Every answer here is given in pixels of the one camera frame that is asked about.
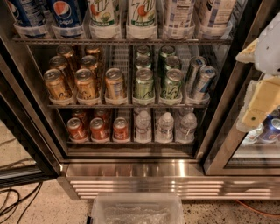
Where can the orange can back right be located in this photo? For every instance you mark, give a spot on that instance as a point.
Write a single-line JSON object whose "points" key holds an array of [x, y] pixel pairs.
{"points": [[94, 50]]}

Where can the silver blue can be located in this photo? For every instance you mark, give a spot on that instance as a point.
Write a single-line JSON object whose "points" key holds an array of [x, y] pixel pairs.
{"points": [[196, 63], [202, 82]]}

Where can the red can back middle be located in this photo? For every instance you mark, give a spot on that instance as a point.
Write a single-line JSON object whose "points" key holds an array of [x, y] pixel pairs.
{"points": [[102, 113]]}

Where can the red can back left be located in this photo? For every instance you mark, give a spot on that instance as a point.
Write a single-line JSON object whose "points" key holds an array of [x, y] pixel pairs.
{"points": [[81, 114]]}

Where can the water bottle left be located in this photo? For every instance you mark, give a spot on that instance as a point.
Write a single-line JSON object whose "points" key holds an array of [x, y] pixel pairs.
{"points": [[143, 127]]}

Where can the glass fridge door right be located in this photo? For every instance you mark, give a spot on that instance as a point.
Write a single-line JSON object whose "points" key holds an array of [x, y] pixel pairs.
{"points": [[220, 143]]}

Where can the open fridge door left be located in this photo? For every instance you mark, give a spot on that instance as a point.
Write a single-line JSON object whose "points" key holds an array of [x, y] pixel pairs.
{"points": [[26, 157]]}

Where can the orange can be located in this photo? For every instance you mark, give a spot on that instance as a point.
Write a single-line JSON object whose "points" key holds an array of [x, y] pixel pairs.
{"points": [[60, 62], [68, 52], [91, 62], [85, 83], [57, 85], [115, 84], [94, 50]]}

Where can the red can front middle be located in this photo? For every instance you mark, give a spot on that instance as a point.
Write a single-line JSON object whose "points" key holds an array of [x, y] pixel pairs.
{"points": [[98, 129]]}

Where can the orange can front left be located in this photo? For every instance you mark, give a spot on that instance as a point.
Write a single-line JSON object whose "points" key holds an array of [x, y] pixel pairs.
{"points": [[57, 85]]}

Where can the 7up bottle left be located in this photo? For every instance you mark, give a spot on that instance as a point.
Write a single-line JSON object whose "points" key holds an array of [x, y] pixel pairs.
{"points": [[103, 12]]}

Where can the orange can middle left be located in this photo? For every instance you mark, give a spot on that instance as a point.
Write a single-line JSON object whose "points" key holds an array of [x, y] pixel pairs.
{"points": [[60, 62]]}

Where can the pepsi bottle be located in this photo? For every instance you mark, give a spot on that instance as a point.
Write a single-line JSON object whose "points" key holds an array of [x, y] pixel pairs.
{"points": [[68, 13], [27, 13]]}

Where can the blue can behind door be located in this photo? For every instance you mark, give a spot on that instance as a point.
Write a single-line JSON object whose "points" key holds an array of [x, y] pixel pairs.
{"points": [[271, 130]]}

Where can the orange can back left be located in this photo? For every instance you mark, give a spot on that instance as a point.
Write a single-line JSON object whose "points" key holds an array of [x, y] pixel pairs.
{"points": [[68, 52]]}

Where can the water bottle right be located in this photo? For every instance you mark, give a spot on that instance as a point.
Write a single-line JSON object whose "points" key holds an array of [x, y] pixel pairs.
{"points": [[186, 128]]}

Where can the orange can front middle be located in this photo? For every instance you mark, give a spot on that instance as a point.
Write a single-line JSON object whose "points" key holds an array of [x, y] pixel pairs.
{"points": [[85, 83]]}

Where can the red can front left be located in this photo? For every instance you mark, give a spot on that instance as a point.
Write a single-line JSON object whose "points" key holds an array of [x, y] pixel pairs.
{"points": [[76, 129]]}

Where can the water bottle middle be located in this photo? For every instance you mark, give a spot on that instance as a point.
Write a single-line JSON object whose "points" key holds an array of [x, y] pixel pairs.
{"points": [[164, 131]]}

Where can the white label bottle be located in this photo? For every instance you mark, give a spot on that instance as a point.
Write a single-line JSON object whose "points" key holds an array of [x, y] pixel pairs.
{"points": [[178, 13], [215, 13]]}

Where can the red can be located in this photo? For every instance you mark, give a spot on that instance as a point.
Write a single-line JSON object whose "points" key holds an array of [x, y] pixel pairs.
{"points": [[120, 129], [102, 113], [81, 114], [76, 129], [98, 129]]}

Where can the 7up bottle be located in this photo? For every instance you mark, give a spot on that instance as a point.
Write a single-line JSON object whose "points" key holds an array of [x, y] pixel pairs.
{"points": [[142, 13], [103, 12]]}

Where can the water bottle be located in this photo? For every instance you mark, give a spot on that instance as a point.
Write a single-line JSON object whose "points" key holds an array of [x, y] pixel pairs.
{"points": [[164, 131], [186, 128], [143, 127]]}

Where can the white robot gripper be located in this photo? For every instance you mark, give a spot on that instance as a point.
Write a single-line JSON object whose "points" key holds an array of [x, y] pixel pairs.
{"points": [[269, 55]]}

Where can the white label bottle right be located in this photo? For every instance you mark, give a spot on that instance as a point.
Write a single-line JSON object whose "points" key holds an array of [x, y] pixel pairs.
{"points": [[215, 13]]}

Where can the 7up bottle right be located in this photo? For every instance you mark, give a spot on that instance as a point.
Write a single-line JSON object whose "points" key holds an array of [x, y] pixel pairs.
{"points": [[142, 13]]}

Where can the stainless steel fridge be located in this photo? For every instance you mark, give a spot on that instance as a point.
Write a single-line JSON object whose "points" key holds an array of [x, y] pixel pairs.
{"points": [[89, 167]]}

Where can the silver blue can front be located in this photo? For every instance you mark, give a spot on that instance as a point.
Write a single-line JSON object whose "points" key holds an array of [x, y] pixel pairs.
{"points": [[202, 82]]}

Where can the pepsi bottle right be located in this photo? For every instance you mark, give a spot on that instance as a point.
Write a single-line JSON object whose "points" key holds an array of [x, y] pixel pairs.
{"points": [[68, 13]]}

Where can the green can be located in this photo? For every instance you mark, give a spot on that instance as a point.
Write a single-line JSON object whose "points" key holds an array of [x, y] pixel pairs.
{"points": [[163, 53], [172, 84], [143, 50], [144, 84], [142, 62], [172, 62]]}

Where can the clear plastic bin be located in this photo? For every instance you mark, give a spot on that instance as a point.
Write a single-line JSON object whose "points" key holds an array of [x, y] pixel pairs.
{"points": [[137, 208]]}

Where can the silver blue can back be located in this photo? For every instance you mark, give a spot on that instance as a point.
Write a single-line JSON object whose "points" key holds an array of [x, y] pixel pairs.
{"points": [[196, 63]]}

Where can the white label bottle left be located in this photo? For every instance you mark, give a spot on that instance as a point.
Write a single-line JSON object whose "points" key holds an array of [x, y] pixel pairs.
{"points": [[178, 13]]}

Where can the pepsi bottle left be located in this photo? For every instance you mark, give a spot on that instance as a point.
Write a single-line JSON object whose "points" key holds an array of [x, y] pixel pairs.
{"points": [[27, 13]]}

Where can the orange can middle right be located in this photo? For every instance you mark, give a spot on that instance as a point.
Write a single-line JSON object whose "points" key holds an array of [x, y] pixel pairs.
{"points": [[91, 62]]}

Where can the red can front right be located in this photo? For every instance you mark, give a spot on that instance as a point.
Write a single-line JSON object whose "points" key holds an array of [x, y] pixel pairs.
{"points": [[120, 129]]}

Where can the orange can front right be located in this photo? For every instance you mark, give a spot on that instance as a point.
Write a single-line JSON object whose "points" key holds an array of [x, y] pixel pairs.
{"points": [[115, 84]]}

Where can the silver can behind door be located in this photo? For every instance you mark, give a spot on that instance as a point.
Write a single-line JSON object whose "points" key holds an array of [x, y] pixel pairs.
{"points": [[252, 136]]}

